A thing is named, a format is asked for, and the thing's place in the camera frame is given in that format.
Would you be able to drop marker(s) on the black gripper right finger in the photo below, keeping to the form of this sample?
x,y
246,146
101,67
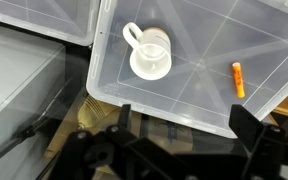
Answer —
x,y
266,144

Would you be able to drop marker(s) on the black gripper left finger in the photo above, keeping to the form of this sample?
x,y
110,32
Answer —
x,y
122,121

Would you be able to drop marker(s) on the white ceramic mug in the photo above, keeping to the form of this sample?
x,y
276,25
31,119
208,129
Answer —
x,y
150,58

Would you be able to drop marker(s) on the clear plastic bin with mug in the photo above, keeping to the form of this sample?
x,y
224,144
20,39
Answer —
x,y
207,37

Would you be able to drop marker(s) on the orange marker pen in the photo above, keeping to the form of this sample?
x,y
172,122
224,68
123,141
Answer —
x,y
237,74

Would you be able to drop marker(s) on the clear plastic bin left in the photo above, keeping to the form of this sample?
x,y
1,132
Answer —
x,y
73,21

